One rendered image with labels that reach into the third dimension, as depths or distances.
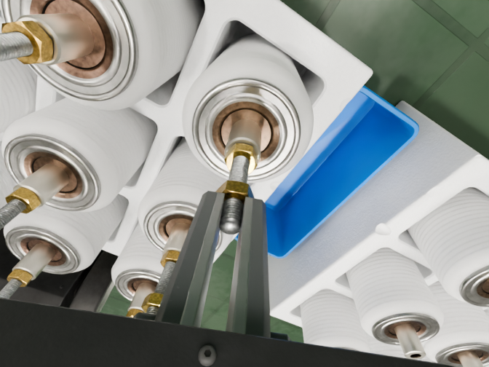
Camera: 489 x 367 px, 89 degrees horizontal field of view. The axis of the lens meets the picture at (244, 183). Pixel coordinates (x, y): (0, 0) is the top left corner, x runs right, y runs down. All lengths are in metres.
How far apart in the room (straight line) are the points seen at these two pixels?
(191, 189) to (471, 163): 0.28
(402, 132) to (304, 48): 0.20
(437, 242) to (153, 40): 0.33
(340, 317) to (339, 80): 0.34
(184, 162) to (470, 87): 0.44
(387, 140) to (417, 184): 0.07
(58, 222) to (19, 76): 0.14
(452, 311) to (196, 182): 0.39
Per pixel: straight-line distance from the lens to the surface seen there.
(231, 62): 0.17
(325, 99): 0.25
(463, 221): 0.35
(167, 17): 0.21
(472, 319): 0.48
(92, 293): 0.63
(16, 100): 0.32
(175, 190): 0.22
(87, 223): 0.33
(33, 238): 0.34
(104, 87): 0.20
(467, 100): 0.53
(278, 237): 0.50
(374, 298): 0.38
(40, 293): 0.65
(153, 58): 0.18
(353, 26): 0.43
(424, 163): 0.37
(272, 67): 0.17
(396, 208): 0.36
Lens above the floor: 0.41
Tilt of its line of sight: 54 degrees down
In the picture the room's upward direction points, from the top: 172 degrees counter-clockwise
